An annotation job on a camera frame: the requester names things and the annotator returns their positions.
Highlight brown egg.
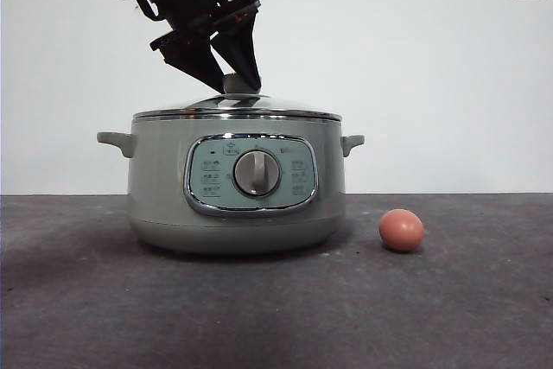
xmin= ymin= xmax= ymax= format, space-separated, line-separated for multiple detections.
xmin=378 ymin=208 xmax=425 ymax=253

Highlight sage green electric cooking pot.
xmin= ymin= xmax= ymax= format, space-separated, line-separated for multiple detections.
xmin=96 ymin=114 xmax=365 ymax=257

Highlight glass lid with green knob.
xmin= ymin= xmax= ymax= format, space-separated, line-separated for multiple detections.
xmin=132 ymin=73 xmax=342 ymax=121

